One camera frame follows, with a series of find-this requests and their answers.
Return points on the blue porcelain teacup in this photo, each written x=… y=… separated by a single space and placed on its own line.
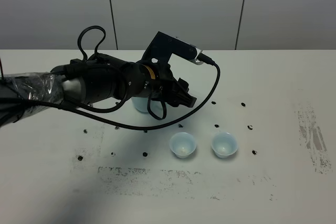
x=224 y=145
x=182 y=145

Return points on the right blue porcelain teacup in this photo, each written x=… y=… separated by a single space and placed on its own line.
x=224 y=145

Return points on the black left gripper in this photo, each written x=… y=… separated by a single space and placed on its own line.
x=159 y=81

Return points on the left blue porcelain teacup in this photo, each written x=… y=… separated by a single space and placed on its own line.
x=182 y=145

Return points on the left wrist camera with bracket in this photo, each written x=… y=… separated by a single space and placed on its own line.
x=163 y=46

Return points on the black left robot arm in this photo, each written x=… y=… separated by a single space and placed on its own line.
x=91 y=87

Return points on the light blue porcelain teapot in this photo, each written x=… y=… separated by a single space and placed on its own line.
x=140 y=104

